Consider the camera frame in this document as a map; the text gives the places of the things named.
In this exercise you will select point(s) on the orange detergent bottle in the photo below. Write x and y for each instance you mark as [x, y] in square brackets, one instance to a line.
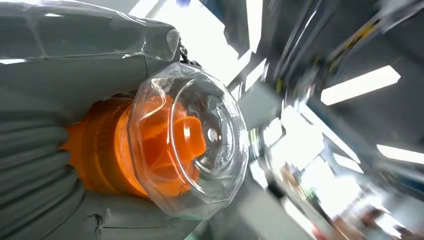
[159, 142]

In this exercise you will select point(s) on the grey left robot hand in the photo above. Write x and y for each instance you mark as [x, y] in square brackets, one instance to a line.
[82, 49]

